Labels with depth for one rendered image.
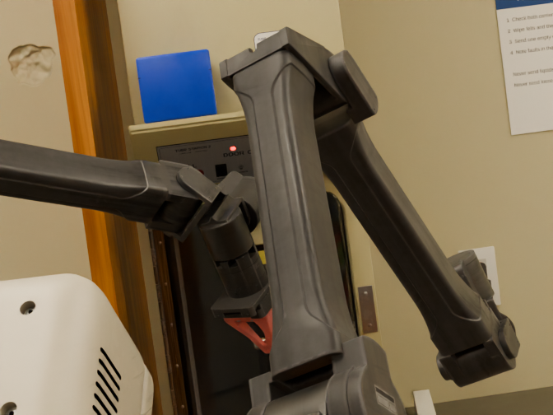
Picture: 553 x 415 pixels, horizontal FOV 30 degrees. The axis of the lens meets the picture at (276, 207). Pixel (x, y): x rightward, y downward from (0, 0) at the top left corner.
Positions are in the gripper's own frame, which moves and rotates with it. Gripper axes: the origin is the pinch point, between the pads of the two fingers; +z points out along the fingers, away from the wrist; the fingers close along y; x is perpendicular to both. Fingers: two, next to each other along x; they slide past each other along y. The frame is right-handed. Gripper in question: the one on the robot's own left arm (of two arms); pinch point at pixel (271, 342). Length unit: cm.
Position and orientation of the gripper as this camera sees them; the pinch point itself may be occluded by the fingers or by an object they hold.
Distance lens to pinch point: 137.7
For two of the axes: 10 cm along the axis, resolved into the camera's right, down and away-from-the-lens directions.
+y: -4.2, 5.1, -7.5
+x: 8.5, -0.8, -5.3
